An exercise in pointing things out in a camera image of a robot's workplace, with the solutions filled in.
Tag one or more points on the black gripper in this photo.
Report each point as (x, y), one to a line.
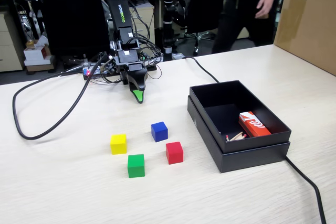
(134, 67)

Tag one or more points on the green cube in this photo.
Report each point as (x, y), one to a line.
(136, 167)

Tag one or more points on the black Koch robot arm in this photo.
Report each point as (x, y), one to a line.
(119, 11)

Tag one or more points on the blue cube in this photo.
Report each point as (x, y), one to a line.
(159, 132)

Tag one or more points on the yellow cube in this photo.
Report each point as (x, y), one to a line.
(118, 145)

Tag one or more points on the red cube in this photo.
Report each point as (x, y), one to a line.
(174, 154)

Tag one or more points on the bare hand of walking person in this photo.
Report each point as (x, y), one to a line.
(265, 5)

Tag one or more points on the controller board with red LED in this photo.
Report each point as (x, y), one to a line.
(87, 72)

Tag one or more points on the black vertical pole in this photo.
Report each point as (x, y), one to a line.
(168, 11)

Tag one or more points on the black open box tray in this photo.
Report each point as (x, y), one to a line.
(218, 95)

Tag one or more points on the tall black office chair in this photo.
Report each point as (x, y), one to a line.
(73, 11)

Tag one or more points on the black swivel office chair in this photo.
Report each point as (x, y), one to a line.
(199, 6)

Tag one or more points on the flat white box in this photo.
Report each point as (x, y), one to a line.
(39, 62)

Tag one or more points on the white cardboard box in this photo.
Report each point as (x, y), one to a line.
(34, 54)

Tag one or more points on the person in black clothes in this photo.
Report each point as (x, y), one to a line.
(236, 11)

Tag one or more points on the orange white matchbox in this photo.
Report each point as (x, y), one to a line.
(253, 125)

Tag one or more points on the black open box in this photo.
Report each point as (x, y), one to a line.
(249, 159)

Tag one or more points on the large brown cardboard box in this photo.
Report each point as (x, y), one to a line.
(309, 24)

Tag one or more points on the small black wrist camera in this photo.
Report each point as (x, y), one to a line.
(110, 66)

